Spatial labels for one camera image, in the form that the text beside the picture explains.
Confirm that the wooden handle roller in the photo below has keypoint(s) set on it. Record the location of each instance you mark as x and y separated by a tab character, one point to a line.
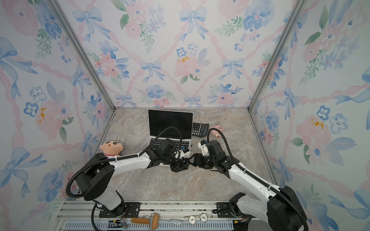
153	221

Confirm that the plush doll pink striped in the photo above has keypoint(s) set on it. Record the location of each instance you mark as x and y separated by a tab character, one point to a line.
111	148

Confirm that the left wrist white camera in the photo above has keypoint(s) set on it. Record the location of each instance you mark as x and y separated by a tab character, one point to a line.
185	152

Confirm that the white round knob left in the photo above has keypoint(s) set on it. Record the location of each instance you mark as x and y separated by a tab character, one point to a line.
192	220

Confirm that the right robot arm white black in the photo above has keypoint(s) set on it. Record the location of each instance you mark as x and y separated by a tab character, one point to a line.
279	207

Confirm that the white round knob right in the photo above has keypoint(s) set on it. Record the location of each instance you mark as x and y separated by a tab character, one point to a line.
203	217

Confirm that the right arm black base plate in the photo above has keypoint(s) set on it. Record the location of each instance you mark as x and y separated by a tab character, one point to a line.
229	210

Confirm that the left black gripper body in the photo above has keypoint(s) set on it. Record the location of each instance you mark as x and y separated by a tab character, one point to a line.
171	160

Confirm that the silver laptop black screen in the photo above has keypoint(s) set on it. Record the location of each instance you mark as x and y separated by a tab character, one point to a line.
173	125

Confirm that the black calculator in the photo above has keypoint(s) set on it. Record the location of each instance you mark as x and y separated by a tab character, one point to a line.
200	130

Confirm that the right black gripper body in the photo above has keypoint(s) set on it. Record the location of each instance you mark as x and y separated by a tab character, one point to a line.
205	161

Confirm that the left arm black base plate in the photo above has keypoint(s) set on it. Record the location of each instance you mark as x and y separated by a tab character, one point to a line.
127	210

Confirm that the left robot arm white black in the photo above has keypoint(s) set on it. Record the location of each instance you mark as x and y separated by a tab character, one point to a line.
92	181

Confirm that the aluminium front rail frame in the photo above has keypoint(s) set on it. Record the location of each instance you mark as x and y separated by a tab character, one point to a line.
79	216

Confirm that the pink small toy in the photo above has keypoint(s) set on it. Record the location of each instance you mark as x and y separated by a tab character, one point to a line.
215	130

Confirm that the white round knob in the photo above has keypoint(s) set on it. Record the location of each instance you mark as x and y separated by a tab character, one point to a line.
192	220
203	217

